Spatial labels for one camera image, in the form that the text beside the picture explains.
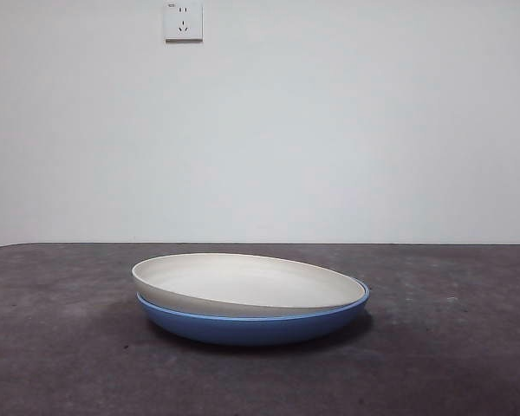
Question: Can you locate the white round plate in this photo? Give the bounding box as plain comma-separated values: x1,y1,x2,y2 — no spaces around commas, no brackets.
131,252,366,319

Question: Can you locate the blue round plate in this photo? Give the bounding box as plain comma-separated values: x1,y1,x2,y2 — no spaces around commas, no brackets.
136,276,372,347

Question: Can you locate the white wall power outlet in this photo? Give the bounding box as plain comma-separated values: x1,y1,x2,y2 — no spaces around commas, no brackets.
164,1,204,44

